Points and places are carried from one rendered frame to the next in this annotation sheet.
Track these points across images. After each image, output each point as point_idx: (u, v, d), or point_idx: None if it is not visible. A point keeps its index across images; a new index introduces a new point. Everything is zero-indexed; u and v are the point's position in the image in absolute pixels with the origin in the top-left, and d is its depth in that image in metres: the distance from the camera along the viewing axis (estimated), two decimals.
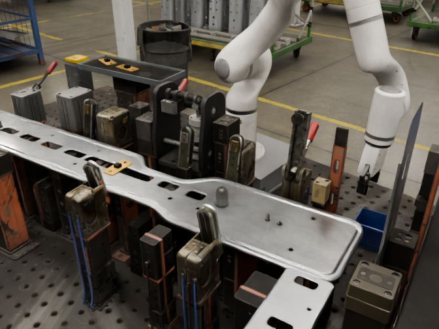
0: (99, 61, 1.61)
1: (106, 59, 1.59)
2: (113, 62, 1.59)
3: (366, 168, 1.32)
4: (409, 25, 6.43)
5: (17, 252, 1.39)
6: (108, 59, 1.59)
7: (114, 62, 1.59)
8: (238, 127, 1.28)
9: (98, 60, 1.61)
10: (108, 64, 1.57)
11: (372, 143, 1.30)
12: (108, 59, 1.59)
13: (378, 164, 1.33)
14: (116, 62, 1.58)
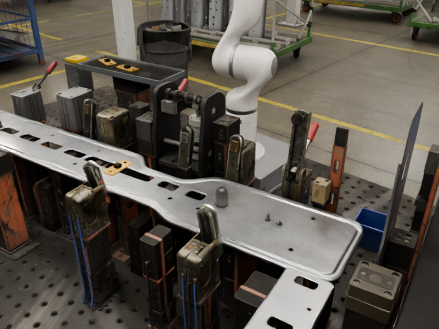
0: (99, 61, 1.61)
1: (106, 59, 1.59)
2: (113, 62, 1.59)
3: None
4: (409, 25, 6.43)
5: (17, 252, 1.39)
6: (108, 59, 1.59)
7: (114, 62, 1.59)
8: (238, 127, 1.28)
9: (98, 60, 1.61)
10: (108, 64, 1.57)
11: None
12: (108, 59, 1.59)
13: None
14: (116, 62, 1.58)
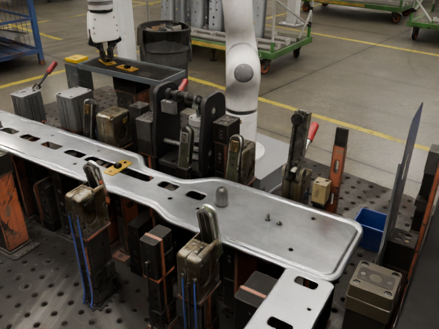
0: (99, 61, 1.61)
1: (106, 59, 1.59)
2: (113, 62, 1.59)
3: (89, 36, 1.53)
4: (409, 25, 6.43)
5: (17, 252, 1.39)
6: (108, 59, 1.59)
7: (114, 62, 1.59)
8: (238, 127, 1.28)
9: (98, 60, 1.61)
10: (108, 64, 1.57)
11: (88, 8, 1.49)
12: (108, 59, 1.59)
13: (98, 29, 1.51)
14: (116, 62, 1.58)
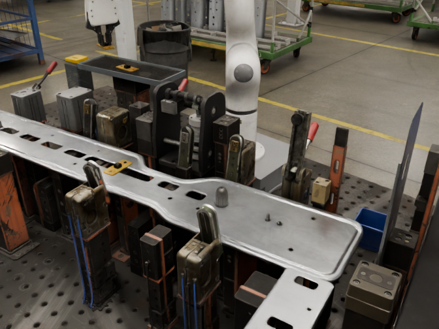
0: (97, 45, 1.58)
1: (104, 44, 1.56)
2: (111, 46, 1.56)
3: (87, 19, 1.50)
4: (409, 25, 6.43)
5: (17, 252, 1.39)
6: (106, 44, 1.57)
7: (112, 46, 1.56)
8: (238, 127, 1.28)
9: (97, 44, 1.59)
10: (106, 48, 1.54)
11: None
12: (106, 44, 1.56)
13: (97, 12, 1.49)
14: (114, 47, 1.56)
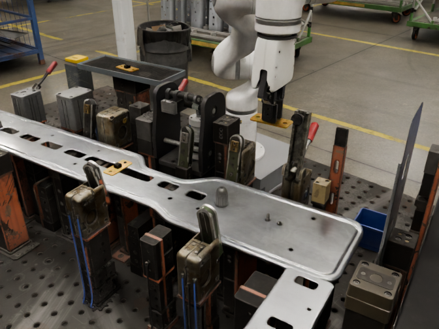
0: (256, 121, 0.92)
1: None
2: (284, 120, 0.92)
3: (263, 82, 0.84)
4: (409, 25, 6.43)
5: (17, 252, 1.39)
6: None
7: (286, 119, 0.93)
8: (238, 127, 1.28)
9: (253, 120, 0.93)
10: (286, 125, 0.90)
11: (266, 32, 0.81)
12: None
13: (280, 69, 0.84)
14: (292, 121, 0.92)
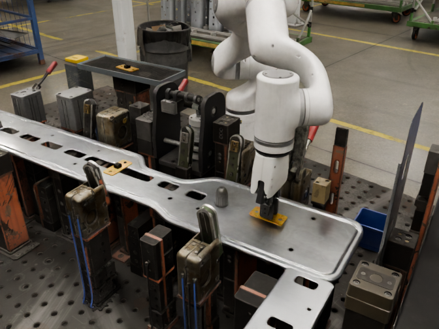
0: (255, 216, 1.04)
1: None
2: (279, 215, 1.04)
3: (260, 190, 0.96)
4: (409, 25, 6.43)
5: (17, 252, 1.39)
6: None
7: (281, 215, 1.04)
8: (238, 127, 1.28)
9: (252, 215, 1.04)
10: (281, 222, 1.02)
11: (263, 151, 0.92)
12: None
13: (276, 179, 0.95)
14: (287, 216, 1.04)
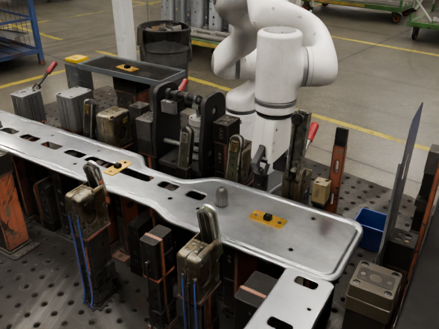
0: (254, 219, 1.05)
1: (270, 217, 1.04)
2: (279, 219, 1.04)
3: (259, 151, 0.90)
4: (409, 25, 6.43)
5: (17, 252, 1.39)
6: (271, 216, 1.04)
7: (280, 218, 1.05)
8: (238, 127, 1.28)
9: (251, 219, 1.05)
10: (280, 226, 1.02)
11: (264, 113, 0.88)
12: (270, 217, 1.04)
13: (277, 143, 0.91)
14: (285, 219, 1.04)
